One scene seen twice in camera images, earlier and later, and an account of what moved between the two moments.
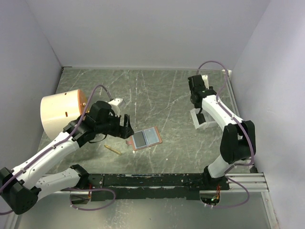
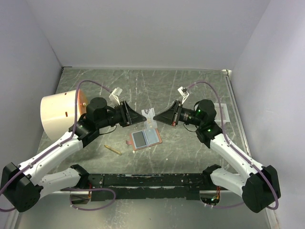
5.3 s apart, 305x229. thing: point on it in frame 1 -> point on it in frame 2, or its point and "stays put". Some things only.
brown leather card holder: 146,138 stays put
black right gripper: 196,106 -> 169,116
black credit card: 139,139 stays put
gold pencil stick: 113,150 stays put
